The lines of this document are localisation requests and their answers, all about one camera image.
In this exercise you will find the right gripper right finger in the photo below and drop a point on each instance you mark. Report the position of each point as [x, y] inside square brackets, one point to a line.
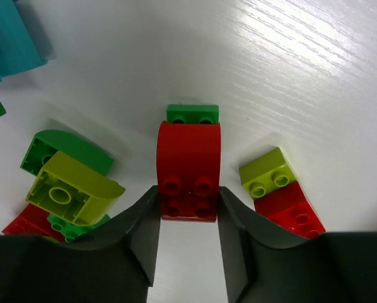
[265, 263]

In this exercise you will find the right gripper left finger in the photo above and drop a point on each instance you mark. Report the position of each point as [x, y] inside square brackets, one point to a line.
[113, 263]

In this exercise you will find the lime and red lego pair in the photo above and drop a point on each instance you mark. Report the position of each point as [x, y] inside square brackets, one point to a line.
[278, 196]

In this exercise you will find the red curved lego brick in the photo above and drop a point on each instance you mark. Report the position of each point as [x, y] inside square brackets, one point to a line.
[188, 164]

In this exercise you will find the green lego plate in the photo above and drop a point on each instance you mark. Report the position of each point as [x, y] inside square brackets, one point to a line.
[192, 114]

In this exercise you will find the green and lime curved legos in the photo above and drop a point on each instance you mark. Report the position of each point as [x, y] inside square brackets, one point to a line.
[70, 177]

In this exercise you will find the lime green red lego stack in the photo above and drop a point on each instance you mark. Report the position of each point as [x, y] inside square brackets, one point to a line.
[36, 221]

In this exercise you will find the blue and green lego stack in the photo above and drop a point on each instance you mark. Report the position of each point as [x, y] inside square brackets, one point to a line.
[17, 50]

